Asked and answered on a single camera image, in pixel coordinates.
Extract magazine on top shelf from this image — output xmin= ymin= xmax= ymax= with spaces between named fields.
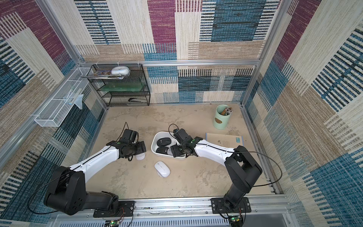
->
xmin=81 ymin=71 xmax=130 ymax=79

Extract black stapler bottom shelf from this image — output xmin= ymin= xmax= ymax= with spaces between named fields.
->
xmin=128 ymin=98 xmax=147 ymax=103

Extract bundle of pencils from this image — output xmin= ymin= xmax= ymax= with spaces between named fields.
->
xmin=221 ymin=107 xmax=233 ymax=116

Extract black ribbed Lecoo mouse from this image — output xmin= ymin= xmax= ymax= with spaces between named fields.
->
xmin=156 ymin=147 xmax=169 ymax=155

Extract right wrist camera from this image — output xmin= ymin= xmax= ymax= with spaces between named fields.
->
xmin=173 ymin=129 xmax=189 ymax=143

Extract white round device on shelf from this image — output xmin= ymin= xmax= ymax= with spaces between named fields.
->
xmin=111 ymin=66 xmax=130 ymax=76

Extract mint green pencil cup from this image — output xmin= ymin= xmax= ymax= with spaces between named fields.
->
xmin=213 ymin=105 xmax=231 ymax=130

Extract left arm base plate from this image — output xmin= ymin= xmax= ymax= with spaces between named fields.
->
xmin=93 ymin=201 xmax=135 ymax=218

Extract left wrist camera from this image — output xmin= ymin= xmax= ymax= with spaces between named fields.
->
xmin=121 ymin=129 xmax=139 ymax=143

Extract white wire wall basket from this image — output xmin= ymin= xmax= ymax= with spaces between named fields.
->
xmin=35 ymin=67 xmax=89 ymax=127

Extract beige notebook blue spine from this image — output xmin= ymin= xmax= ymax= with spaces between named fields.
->
xmin=205 ymin=133 xmax=244 ymax=148

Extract green folder on shelf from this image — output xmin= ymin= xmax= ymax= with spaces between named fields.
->
xmin=98 ymin=82 xmax=146 ymax=92

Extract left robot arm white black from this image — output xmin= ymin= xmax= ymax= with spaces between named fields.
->
xmin=43 ymin=141 xmax=147 ymax=217

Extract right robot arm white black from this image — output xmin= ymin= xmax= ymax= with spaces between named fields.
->
xmin=171 ymin=135 xmax=262 ymax=213

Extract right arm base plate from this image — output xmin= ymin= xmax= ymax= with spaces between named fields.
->
xmin=210 ymin=197 xmax=251 ymax=214

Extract black wire shelf rack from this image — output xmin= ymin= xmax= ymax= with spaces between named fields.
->
xmin=84 ymin=63 xmax=151 ymax=107

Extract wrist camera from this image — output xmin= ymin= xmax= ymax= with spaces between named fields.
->
xmin=173 ymin=129 xmax=189 ymax=143
xmin=121 ymin=129 xmax=139 ymax=143

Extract white plastic storage box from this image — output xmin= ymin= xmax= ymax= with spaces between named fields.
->
xmin=151 ymin=131 xmax=186 ymax=160

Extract white slim mouse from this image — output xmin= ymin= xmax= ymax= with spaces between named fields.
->
xmin=154 ymin=161 xmax=171 ymax=178

